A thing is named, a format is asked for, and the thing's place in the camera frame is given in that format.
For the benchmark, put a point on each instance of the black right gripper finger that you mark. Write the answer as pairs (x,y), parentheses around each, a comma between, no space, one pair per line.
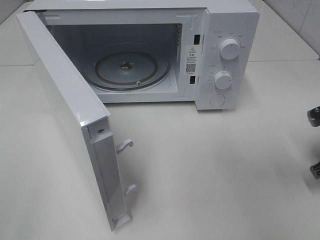
(315,170)
(313,117)

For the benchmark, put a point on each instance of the white round knob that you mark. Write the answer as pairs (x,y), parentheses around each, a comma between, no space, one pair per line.
(223,80)
(229,48)

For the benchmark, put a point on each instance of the round white door button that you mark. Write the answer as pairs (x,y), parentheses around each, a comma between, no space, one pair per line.
(217,100)

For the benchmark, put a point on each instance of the white microwave door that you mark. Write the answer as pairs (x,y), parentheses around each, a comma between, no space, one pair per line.
(82,117)

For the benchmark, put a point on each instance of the white microwave oven body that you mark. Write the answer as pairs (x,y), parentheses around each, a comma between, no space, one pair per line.
(83,27)

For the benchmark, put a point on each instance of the white warning label sticker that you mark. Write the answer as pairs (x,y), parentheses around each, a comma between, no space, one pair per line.
(191,59)

